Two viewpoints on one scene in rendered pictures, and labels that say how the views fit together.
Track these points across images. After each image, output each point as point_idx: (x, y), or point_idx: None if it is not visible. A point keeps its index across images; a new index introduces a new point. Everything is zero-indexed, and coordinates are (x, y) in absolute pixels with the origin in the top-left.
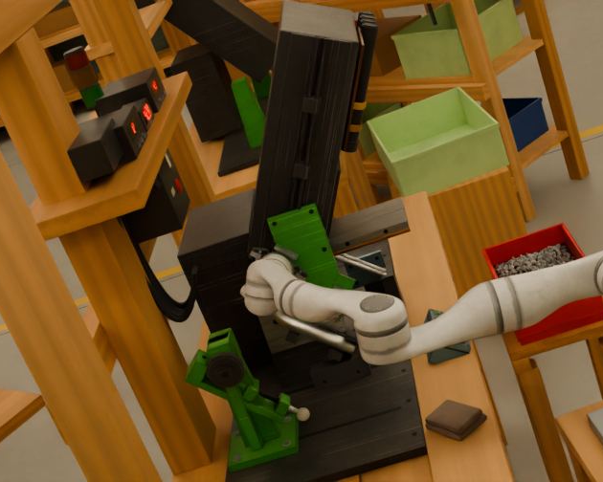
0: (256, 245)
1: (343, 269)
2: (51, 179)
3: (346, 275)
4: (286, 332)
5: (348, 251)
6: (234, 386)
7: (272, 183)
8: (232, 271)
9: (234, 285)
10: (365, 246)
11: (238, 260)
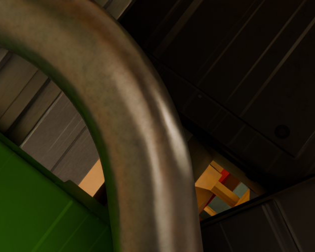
0: (313, 232)
1: (64, 144)
2: None
3: (47, 144)
4: None
5: (80, 160)
6: None
7: None
8: None
9: (267, 6)
10: (65, 181)
11: None
